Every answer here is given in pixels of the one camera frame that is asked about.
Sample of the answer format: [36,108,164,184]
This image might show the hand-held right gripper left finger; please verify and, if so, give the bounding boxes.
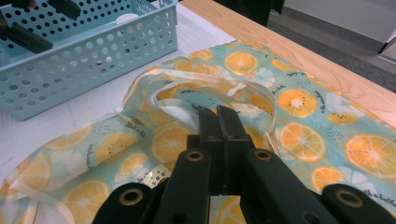
[186,106,225,197]

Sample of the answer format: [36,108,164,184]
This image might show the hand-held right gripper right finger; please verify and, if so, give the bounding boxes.
[217,105,255,192]

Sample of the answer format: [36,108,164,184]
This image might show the light blue plastic basket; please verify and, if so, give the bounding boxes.
[0,0,179,122]

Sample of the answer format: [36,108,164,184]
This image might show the orange slice print bag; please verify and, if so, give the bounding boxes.
[0,39,396,224]

